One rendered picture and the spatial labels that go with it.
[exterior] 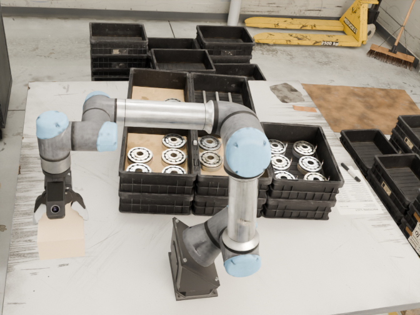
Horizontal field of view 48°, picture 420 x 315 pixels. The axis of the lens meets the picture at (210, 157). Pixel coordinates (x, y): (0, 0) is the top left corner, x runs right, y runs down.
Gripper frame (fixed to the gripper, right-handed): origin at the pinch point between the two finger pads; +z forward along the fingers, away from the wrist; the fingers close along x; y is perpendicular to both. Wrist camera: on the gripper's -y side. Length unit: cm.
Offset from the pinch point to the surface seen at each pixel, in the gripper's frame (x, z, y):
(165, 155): -40, 23, 56
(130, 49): -41, 55, 214
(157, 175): -34, 17, 37
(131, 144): -27, 26, 68
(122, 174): -20.7, 17.0, 38.7
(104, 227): -13, 39, 33
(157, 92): -45, 26, 110
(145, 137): -34, 26, 73
